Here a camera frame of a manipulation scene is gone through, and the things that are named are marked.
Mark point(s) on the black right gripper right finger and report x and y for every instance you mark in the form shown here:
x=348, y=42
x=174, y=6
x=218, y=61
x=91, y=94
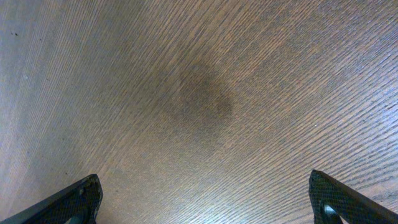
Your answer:
x=335, y=202

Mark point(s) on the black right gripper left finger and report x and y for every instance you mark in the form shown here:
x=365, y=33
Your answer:
x=78, y=203

